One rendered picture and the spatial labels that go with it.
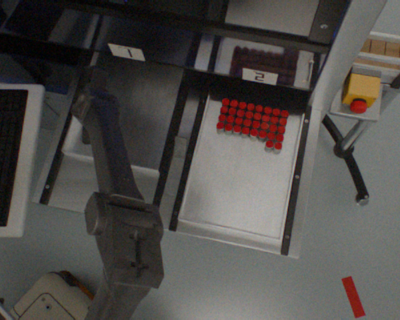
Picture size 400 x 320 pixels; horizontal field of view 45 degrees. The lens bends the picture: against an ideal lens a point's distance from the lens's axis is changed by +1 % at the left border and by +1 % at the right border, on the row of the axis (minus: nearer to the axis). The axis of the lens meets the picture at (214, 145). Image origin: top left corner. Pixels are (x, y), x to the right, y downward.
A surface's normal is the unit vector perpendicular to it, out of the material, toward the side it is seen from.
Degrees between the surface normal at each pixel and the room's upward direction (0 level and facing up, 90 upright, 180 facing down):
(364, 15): 90
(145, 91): 0
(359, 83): 0
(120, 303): 49
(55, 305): 0
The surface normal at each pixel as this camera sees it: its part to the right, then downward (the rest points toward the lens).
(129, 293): 0.38, 0.41
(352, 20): -0.21, 0.94
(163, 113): -0.04, -0.29
